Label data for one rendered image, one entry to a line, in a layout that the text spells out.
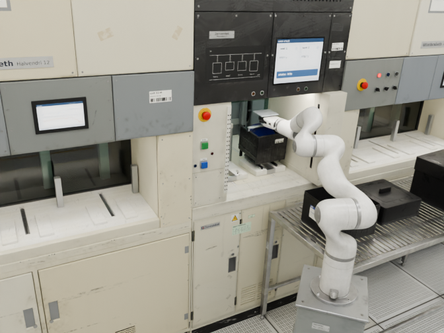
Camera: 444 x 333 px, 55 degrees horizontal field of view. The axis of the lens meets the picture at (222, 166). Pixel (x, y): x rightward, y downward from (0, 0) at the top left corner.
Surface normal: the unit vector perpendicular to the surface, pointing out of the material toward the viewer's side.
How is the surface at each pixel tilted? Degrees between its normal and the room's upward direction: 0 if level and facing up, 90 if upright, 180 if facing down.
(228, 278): 90
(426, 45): 90
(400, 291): 0
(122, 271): 90
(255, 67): 90
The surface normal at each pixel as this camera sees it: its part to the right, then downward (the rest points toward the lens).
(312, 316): -0.29, 0.37
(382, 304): 0.04, -0.92
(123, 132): 0.47, 0.36
